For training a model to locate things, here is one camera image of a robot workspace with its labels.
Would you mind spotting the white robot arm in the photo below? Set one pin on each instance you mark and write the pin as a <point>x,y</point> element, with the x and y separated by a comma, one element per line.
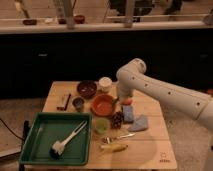
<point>197,105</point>

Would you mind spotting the orange red bowl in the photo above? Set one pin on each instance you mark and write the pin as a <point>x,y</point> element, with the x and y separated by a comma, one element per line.
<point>102,105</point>

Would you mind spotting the dark brown bowl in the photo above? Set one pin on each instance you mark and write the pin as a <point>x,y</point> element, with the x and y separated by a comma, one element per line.
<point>87,89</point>

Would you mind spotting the brown bowl on shelf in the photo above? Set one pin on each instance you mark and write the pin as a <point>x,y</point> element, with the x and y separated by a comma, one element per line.
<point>79,19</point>

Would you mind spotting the dark red bowl on shelf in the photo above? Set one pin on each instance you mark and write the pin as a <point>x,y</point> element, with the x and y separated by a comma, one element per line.
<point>30,22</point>

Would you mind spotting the white cup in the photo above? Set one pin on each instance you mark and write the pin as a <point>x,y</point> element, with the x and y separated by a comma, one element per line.
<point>105,84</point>

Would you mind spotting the orange fruit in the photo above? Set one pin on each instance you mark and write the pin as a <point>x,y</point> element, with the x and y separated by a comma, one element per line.
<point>127,101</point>

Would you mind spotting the blue sponge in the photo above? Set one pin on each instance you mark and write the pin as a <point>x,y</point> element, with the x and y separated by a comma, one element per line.
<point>128,113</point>

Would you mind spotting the small grey cup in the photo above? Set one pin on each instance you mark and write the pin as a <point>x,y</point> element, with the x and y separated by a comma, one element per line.
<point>78,104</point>

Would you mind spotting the dark grape bunch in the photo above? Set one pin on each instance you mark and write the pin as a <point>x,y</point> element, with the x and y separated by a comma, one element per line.
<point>117,120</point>

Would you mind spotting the green plastic cup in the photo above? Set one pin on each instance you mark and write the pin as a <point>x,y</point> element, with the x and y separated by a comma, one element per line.
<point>101,125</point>

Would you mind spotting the brown wooden block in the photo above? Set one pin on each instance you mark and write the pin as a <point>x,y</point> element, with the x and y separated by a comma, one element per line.
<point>63,102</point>

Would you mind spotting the blue grey cloth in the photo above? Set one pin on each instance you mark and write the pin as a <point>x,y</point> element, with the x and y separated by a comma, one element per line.
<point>139,124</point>

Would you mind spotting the wooden table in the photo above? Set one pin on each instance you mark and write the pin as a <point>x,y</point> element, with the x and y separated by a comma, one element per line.
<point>149,149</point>

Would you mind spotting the metal fork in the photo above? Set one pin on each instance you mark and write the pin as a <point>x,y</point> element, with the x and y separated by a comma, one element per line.
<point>108,140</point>

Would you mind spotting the yellow corn cob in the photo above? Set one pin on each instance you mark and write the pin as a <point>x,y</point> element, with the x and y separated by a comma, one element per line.
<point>115,147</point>

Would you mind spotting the green plastic tray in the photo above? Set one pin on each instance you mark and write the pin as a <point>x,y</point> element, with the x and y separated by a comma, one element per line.
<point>46,129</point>

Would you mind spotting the white dish brush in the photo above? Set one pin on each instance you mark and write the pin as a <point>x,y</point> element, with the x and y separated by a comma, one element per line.
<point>58,147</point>

